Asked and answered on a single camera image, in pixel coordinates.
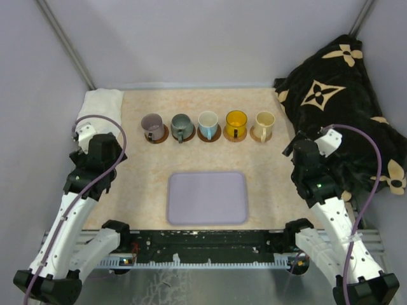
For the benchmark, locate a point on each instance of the black floral blanket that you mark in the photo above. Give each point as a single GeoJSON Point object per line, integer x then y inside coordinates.
{"type": "Point", "coordinates": [332, 87]}

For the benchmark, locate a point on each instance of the woven rattan coaster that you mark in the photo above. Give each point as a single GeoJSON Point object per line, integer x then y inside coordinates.
{"type": "Point", "coordinates": [233, 139]}

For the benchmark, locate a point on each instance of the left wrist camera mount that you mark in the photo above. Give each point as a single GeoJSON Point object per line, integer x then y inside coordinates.
{"type": "Point", "coordinates": [85, 133]}

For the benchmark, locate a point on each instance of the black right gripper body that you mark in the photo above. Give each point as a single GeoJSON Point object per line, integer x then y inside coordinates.
{"type": "Point", "coordinates": [290, 147]}

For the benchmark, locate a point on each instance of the brown wooden coaster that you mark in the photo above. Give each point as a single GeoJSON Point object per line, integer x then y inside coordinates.
{"type": "Point", "coordinates": [188, 138]}

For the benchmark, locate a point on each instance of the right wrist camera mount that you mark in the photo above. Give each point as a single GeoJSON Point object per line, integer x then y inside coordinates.
{"type": "Point", "coordinates": [329, 142]}

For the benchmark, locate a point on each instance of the yellow mug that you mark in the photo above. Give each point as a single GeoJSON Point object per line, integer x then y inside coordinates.
{"type": "Point", "coordinates": [236, 123]}

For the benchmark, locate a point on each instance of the light woven coaster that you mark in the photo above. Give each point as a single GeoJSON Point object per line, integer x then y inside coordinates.
{"type": "Point", "coordinates": [255, 138]}

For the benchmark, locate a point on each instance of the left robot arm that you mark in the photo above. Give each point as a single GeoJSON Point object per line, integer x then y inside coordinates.
{"type": "Point", "coordinates": [57, 274]}

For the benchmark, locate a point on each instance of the lavender plastic tray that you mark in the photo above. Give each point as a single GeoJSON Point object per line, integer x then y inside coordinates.
{"type": "Point", "coordinates": [207, 199]}

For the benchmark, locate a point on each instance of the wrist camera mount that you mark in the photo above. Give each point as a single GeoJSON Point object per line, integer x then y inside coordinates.
{"type": "Point", "coordinates": [329, 142]}
{"type": "Point", "coordinates": [85, 133]}

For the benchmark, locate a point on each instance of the purple mug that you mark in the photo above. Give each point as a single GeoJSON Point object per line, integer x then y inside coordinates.
{"type": "Point", "coordinates": [153, 123]}

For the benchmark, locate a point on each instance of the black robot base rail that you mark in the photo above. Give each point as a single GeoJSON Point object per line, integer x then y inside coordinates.
{"type": "Point", "coordinates": [198, 247]}

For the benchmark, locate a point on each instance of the white mug blue handle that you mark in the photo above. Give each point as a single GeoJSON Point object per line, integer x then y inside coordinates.
{"type": "Point", "coordinates": [208, 122]}

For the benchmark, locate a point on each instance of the grey-green mug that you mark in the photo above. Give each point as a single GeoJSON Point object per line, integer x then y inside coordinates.
{"type": "Point", "coordinates": [181, 126]}

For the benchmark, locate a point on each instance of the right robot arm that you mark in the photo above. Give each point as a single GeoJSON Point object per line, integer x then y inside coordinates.
{"type": "Point", "coordinates": [356, 278]}

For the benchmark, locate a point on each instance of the dark wooden coaster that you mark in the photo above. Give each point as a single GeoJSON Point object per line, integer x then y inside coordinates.
{"type": "Point", "coordinates": [149, 137]}
{"type": "Point", "coordinates": [216, 136]}

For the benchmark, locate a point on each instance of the white folded cloth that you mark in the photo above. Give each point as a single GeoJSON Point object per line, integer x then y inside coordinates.
{"type": "Point", "coordinates": [102, 102]}

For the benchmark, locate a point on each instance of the cream mug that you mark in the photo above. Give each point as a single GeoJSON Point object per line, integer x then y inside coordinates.
{"type": "Point", "coordinates": [264, 124]}

